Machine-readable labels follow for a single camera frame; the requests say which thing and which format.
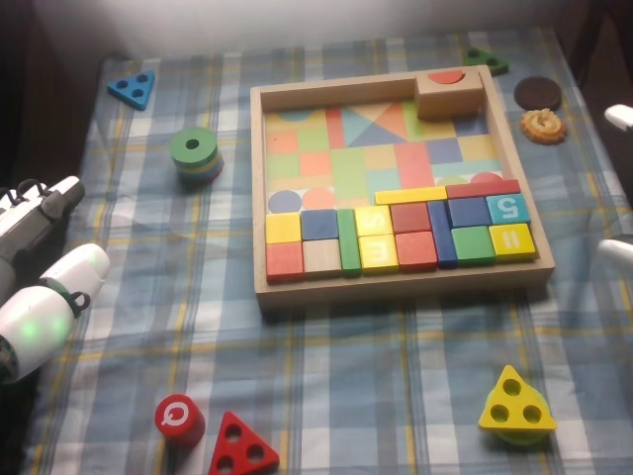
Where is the blue triangle with holes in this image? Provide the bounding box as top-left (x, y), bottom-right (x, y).
top-left (106, 68), bottom-right (157, 113)

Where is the green stacking ring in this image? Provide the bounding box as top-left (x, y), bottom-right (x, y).
top-left (168, 126), bottom-right (219, 167)

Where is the blue plaid table cloth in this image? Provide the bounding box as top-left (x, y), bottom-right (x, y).
top-left (24, 27), bottom-right (633, 475)

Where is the yellow stacking ring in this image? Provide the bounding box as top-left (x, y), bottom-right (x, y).
top-left (172, 147), bottom-right (223, 173)

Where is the natural wooden arch block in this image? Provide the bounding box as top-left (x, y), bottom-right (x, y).
top-left (413, 70), bottom-right (485, 121)

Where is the yellow triangle with holes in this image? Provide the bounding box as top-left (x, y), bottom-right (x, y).
top-left (477, 364), bottom-right (558, 432)

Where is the red triangle with holes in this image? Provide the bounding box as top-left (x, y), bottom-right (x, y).
top-left (207, 411), bottom-right (281, 475)

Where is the red cylinder block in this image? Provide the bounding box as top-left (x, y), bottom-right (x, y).
top-left (153, 394), bottom-right (207, 449)

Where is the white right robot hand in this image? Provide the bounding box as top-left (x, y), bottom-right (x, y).
top-left (595, 102), bottom-right (633, 278)

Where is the light green round disc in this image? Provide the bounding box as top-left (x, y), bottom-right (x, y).
top-left (494, 390), bottom-right (551, 443)

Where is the large white board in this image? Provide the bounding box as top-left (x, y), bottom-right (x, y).
top-left (29, 0), bottom-right (594, 55)

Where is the yellow flower biscuit toy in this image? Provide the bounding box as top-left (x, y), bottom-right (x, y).
top-left (519, 108), bottom-right (569, 145)

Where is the dark chocolate round cookie toy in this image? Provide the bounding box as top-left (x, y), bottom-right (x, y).
top-left (513, 75), bottom-right (564, 113)

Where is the blue stacking ring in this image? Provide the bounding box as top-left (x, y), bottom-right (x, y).
top-left (173, 155), bottom-right (225, 179)

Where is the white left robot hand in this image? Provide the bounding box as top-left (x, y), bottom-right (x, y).
top-left (0, 175), bottom-right (111, 385)

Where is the green triangle with holes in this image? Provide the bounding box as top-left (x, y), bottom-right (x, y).
top-left (462, 45), bottom-right (510, 76)

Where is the wooden puzzle tray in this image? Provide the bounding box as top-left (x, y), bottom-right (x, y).
top-left (249, 65), bottom-right (556, 312)

